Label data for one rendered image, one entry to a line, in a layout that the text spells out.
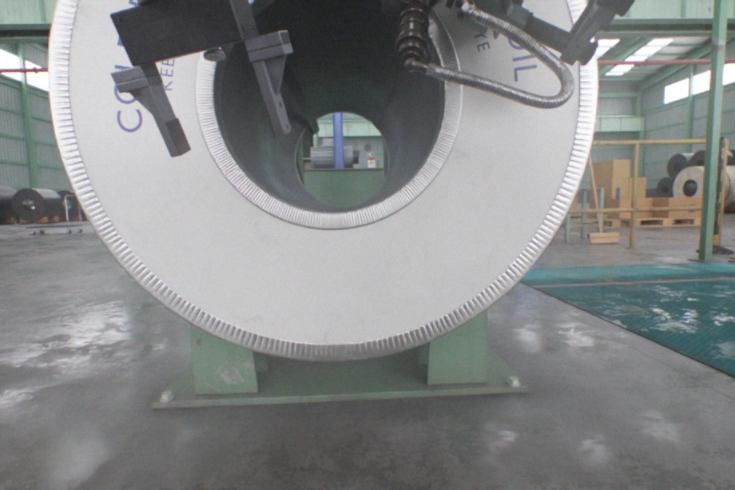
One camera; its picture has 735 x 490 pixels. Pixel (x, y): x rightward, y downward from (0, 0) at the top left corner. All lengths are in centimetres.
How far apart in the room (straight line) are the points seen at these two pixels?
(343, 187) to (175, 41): 296
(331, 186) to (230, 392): 240
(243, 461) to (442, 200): 71
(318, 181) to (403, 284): 255
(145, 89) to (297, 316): 58
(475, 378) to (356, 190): 240
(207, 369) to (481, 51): 106
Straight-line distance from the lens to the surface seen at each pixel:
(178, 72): 100
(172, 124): 54
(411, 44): 75
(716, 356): 181
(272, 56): 46
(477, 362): 123
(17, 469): 122
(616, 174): 1055
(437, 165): 92
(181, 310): 100
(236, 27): 46
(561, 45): 86
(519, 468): 98
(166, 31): 50
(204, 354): 123
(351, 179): 339
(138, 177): 101
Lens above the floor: 54
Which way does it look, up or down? 6 degrees down
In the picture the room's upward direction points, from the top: 1 degrees counter-clockwise
